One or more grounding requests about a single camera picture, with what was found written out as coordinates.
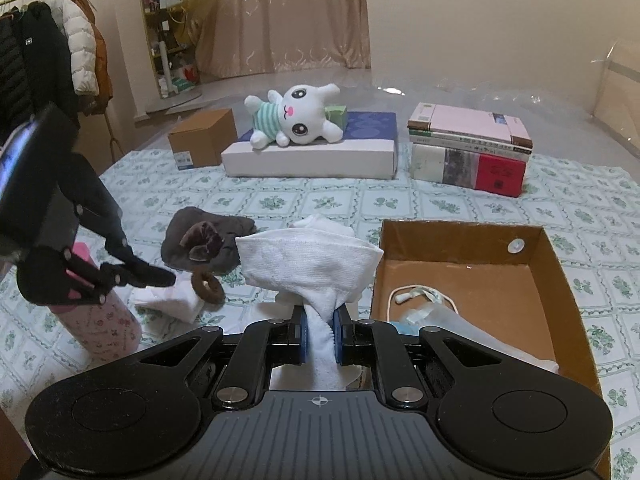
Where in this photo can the green small box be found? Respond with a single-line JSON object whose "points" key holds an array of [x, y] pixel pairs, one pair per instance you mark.
{"points": [[337, 114]]}

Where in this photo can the brown ring scrunchie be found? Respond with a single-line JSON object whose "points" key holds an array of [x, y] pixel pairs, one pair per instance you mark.
{"points": [[208, 288]]}

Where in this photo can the standing electric fan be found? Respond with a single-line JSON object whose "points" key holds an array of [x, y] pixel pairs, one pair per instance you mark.
{"points": [[198, 12]]}

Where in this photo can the brown cardboard tray box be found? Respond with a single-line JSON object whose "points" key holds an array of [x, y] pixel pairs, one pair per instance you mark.
{"points": [[506, 416]]}

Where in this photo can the white bunny plush toy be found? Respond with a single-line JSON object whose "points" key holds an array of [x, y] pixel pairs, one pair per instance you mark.
{"points": [[298, 116]]}

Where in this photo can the pink tumbler cup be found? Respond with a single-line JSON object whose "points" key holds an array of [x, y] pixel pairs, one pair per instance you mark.
{"points": [[107, 331]]}

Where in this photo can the black down jacket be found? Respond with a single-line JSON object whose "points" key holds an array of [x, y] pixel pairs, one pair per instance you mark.
{"points": [[35, 67]]}

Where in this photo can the dark grey cloth pouch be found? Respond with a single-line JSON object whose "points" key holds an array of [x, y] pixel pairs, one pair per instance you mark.
{"points": [[230, 229]]}

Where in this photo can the white cloth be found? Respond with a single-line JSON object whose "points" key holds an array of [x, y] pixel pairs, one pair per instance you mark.
{"points": [[178, 301]]}

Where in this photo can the wooden bookshelf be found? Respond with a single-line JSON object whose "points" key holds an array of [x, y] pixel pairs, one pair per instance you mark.
{"points": [[172, 52]]}

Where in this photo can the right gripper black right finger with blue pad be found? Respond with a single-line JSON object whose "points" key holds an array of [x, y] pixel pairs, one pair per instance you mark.
{"points": [[378, 346]]}

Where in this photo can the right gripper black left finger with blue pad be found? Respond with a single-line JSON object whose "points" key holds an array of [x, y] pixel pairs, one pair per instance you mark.
{"points": [[262, 347]]}

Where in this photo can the floral green white tablecloth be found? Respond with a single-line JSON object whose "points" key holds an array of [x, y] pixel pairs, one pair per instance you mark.
{"points": [[590, 213]]}

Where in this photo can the white puffer jacket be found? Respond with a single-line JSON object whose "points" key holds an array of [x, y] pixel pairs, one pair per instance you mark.
{"points": [[81, 41]]}

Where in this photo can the brown jacket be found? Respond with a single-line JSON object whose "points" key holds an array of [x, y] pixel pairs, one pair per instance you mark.
{"points": [[100, 101]]}

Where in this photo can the brown velvet scrunchie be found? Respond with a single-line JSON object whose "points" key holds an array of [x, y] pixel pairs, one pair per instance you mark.
{"points": [[202, 242]]}

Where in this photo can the thick red grey book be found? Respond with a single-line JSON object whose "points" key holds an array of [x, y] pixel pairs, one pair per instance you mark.
{"points": [[479, 172]]}

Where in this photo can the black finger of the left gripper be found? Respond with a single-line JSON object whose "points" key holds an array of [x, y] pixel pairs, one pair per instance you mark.
{"points": [[132, 270]]}

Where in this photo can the white mesh drawstring bag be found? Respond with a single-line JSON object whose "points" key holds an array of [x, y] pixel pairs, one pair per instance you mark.
{"points": [[440, 311]]}

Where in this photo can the small brown cardboard box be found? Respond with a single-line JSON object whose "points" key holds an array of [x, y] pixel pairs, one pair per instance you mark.
{"points": [[198, 141]]}

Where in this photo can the pink top book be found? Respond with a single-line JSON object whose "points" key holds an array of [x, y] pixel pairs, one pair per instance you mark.
{"points": [[477, 124]]}

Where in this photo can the white blue flat box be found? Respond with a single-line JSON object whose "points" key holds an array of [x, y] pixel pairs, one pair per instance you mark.
{"points": [[368, 150]]}

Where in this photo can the beige patterned curtain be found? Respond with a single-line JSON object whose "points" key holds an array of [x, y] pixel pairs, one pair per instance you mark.
{"points": [[251, 37]]}

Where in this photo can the white towel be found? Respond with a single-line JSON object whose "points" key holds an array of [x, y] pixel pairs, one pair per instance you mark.
{"points": [[321, 265]]}

